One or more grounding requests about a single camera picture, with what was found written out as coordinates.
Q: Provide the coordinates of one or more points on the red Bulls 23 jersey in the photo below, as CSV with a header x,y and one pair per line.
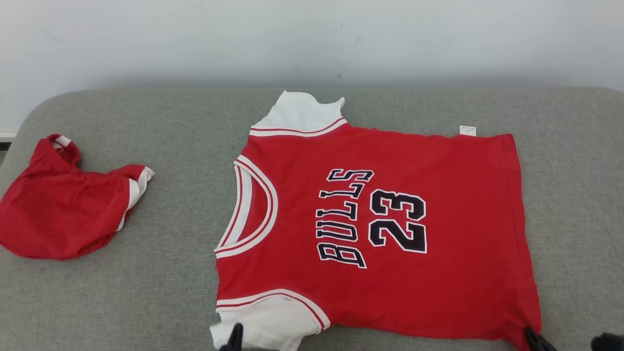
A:
x,y
438,282

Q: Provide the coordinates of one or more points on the grey fabric sofa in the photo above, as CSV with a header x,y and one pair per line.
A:
x,y
146,292

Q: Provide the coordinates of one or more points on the red shorts with white stripes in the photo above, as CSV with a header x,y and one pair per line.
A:
x,y
58,219

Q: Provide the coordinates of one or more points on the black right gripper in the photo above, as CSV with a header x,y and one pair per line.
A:
x,y
612,343

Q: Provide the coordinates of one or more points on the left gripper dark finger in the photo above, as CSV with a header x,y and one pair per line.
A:
x,y
235,341

